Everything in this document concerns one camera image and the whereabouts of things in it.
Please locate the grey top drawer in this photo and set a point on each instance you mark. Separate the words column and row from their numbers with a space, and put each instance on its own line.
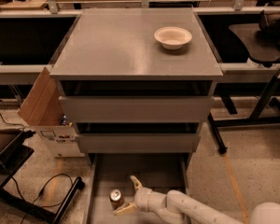
column 136, row 109

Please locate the grey middle drawer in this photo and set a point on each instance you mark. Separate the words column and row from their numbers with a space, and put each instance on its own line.
column 138, row 143

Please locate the black table leg right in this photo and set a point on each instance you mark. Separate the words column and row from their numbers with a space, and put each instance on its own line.
column 267, row 98

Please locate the white paper bowl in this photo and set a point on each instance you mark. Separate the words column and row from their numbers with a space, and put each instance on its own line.
column 173, row 38

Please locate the orange soda can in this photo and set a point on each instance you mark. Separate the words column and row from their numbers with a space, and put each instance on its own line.
column 116, row 198

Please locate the black chair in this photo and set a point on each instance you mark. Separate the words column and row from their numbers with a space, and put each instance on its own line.
column 262, row 39

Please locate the black table stand left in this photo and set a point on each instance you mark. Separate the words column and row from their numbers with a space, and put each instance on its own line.
column 13, row 155

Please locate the grey drawer cabinet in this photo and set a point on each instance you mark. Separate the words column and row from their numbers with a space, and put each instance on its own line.
column 113, row 53

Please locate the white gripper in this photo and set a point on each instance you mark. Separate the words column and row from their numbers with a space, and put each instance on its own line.
column 142, row 198

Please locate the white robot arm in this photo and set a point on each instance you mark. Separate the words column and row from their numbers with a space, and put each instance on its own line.
column 174, row 206

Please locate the open cardboard box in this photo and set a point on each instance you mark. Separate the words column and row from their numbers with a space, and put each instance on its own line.
column 42, row 110

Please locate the grey open bottom drawer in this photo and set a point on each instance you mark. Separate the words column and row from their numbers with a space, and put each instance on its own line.
column 160, row 172

